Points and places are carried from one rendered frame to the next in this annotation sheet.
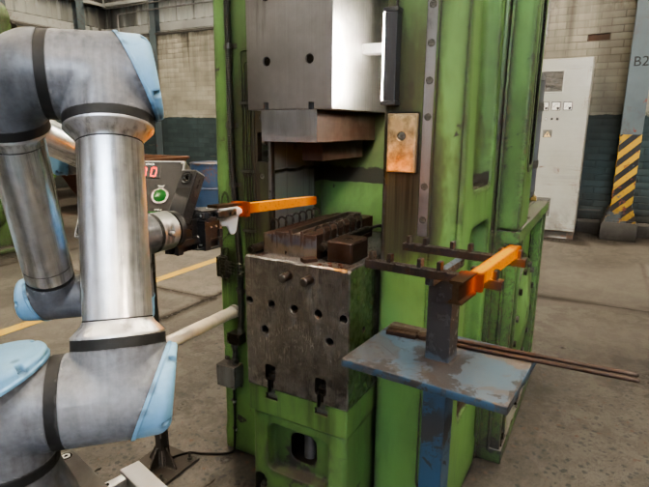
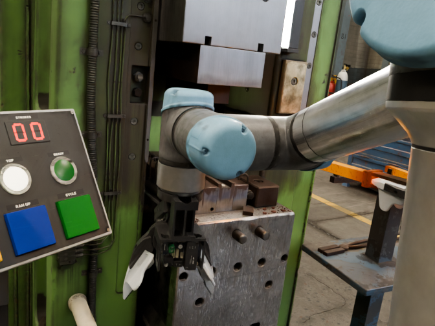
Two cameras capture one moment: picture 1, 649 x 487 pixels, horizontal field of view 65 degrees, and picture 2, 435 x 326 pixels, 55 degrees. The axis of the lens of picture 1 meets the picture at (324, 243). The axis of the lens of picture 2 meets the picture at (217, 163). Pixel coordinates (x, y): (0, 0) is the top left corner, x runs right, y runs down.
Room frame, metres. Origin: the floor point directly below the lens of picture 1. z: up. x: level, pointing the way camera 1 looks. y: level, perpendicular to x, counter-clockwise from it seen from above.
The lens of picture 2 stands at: (1.02, 1.09, 1.34)
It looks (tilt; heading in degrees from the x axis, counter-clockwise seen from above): 14 degrees down; 300
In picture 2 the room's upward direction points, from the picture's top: 6 degrees clockwise
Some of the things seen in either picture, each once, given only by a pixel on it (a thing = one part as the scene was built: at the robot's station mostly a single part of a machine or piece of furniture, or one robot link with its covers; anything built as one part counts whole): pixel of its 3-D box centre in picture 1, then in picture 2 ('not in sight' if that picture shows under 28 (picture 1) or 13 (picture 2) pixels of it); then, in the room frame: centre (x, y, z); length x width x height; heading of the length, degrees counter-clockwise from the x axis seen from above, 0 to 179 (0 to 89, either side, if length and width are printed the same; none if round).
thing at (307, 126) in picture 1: (322, 126); (196, 62); (1.75, 0.01, 1.32); 0.42 x 0.20 x 0.10; 151
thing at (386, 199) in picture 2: not in sight; (386, 196); (1.12, 0.24, 1.11); 0.09 x 0.03 x 0.06; 154
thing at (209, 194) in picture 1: (214, 198); not in sight; (6.27, 1.36, 0.44); 0.59 x 0.59 x 0.88
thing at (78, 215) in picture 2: not in sight; (77, 216); (1.63, 0.55, 1.01); 0.07 x 0.05 x 0.07; 86
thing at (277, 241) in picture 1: (322, 231); (185, 176); (1.75, 0.01, 0.96); 0.42 x 0.20 x 0.09; 151
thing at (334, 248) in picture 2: (500, 351); (381, 239); (1.18, -0.45, 0.77); 0.60 x 0.04 x 0.01; 63
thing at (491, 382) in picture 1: (440, 359); (377, 260); (1.17, -0.29, 0.75); 0.40 x 0.30 x 0.02; 57
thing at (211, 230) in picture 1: (191, 228); not in sight; (1.02, 0.27, 1.11); 0.12 x 0.08 x 0.09; 151
